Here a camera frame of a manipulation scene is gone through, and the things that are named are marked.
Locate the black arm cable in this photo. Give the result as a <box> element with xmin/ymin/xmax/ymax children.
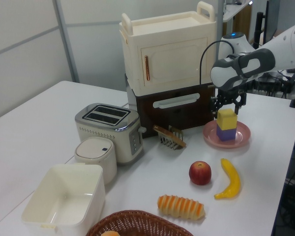
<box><xmin>199</xmin><ymin>40</ymin><xmax>235</xmax><ymax>86</ymax></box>

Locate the copper cabinet handle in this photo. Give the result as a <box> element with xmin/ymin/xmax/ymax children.
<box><xmin>144</xmin><ymin>55</ymin><xmax>151</xmax><ymax>82</ymax></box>

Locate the brown bread slice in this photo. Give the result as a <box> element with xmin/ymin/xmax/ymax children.
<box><xmin>152</xmin><ymin>124</ymin><xmax>187</xmax><ymax>148</ymax></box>

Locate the pink plate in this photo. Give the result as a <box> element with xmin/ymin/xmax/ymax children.
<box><xmin>203</xmin><ymin>119</ymin><xmax>251</xmax><ymax>148</ymax></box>

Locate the yellow banana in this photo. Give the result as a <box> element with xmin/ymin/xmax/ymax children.
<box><xmin>213</xmin><ymin>158</ymin><xmax>241</xmax><ymax>200</ymax></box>

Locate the chrome and cream toaster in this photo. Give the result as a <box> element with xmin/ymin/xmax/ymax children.
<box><xmin>74</xmin><ymin>103</ymin><xmax>147</xmax><ymax>166</ymax></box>

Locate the light wooden desk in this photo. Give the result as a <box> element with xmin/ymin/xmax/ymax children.
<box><xmin>222</xmin><ymin>0</ymin><xmax>252</xmax><ymax>41</ymax></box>

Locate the yellow cube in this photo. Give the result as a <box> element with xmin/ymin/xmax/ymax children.
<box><xmin>216</xmin><ymin>109</ymin><xmax>237</xmax><ymax>130</ymax></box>

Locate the orange striped bread roll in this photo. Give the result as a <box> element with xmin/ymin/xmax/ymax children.
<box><xmin>157</xmin><ymin>194</ymin><xmax>206</xmax><ymax>220</ymax></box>

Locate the small white lidded bin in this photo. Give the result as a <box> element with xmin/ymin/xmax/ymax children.
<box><xmin>74</xmin><ymin>137</ymin><xmax>118</xmax><ymax>186</ymax></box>

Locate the dark brown drawer base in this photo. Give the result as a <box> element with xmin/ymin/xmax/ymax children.
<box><xmin>124</xmin><ymin>73</ymin><xmax>216</xmax><ymax>139</ymax></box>

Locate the black monitor stand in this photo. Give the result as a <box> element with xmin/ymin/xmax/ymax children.
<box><xmin>252</xmin><ymin>0</ymin><xmax>270</xmax><ymax>49</ymax></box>

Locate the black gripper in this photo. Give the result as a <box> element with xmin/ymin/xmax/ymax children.
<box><xmin>210</xmin><ymin>85</ymin><xmax>247</xmax><ymax>119</ymax></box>

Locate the cream toy cabinet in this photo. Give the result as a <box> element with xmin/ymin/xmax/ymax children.
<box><xmin>118</xmin><ymin>0</ymin><xmax>218</xmax><ymax>95</ymax></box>

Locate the cream plastic box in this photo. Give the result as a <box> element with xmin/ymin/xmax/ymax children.
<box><xmin>21</xmin><ymin>162</ymin><xmax>106</xmax><ymax>231</ymax></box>

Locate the red peach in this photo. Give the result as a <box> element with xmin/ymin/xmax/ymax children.
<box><xmin>188</xmin><ymin>161</ymin><xmax>212</xmax><ymax>186</ymax></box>

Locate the metal toast rack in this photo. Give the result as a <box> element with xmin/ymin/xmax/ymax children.
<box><xmin>157</xmin><ymin>126</ymin><xmax>185</xmax><ymax>151</ymax></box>

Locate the purple cube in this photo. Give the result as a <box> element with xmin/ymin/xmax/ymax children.
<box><xmin>216</xmin><ymin>124</ymin><xmax>237</xmax><ymax>142</ymax></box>

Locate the white drawer handle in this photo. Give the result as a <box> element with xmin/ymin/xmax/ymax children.
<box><xmin>152</xmin><ymin>92</ymin><xmax>201</xmax><ymax>110</ymax></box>

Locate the brown wicker basket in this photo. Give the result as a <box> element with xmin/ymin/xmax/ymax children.
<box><xmin>85</xmin><ymin>209</ymin><xmax>195</xmax><ymax>236</ymax></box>

